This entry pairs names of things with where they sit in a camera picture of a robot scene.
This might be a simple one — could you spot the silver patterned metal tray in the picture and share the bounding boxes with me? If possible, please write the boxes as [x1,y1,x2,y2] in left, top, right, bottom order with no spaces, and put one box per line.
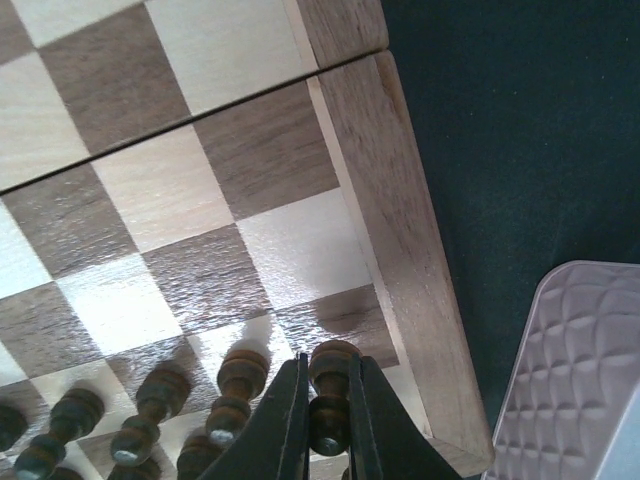
[482,261,639,479]

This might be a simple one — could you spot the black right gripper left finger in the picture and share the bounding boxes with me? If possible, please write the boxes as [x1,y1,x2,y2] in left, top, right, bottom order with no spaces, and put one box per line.
[200,353,309,480]

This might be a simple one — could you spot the wooden chess board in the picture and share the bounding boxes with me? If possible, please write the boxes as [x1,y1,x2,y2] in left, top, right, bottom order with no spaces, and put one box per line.
[1,1,494,479]

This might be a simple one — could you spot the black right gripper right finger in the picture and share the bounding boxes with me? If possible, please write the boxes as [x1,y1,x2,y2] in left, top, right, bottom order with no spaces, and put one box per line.
[349,354,460,480]

